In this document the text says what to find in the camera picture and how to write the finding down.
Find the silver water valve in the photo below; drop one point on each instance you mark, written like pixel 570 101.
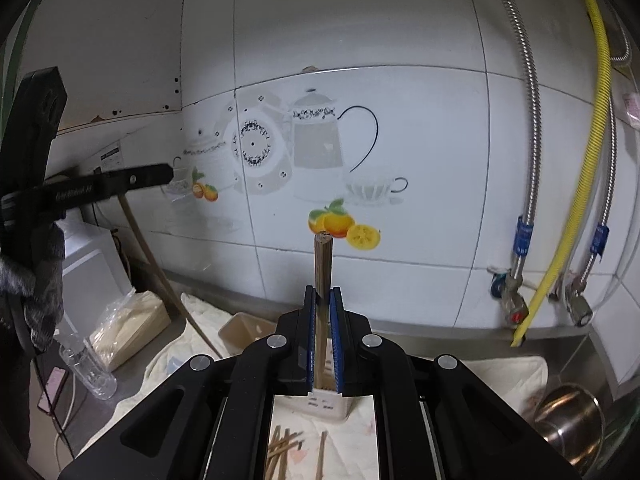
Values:
pixel 569 291

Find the gloved left hand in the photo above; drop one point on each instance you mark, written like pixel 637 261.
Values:
pixel 32 290

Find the tissue pack in plastic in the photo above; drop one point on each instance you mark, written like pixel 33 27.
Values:
pixel 127 326

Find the clear plastic bottle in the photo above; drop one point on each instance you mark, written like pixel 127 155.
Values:
pixel 85 364

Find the beige plastic utensil holder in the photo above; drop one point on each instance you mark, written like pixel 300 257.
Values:
pixel 243 329

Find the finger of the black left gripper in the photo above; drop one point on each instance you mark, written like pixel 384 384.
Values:
pixel 94 188

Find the stainless steel pot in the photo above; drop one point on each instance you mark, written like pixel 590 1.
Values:
pixel 570 419

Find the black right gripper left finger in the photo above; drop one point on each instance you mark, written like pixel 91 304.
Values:
pixel 262 372

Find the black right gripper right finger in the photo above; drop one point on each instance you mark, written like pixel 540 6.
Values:
pixel 367 364

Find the smartphone with pink case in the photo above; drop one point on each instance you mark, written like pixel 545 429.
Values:
pixel 54 385

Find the red handled water valve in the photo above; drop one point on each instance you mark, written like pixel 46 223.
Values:
pixel 506 290

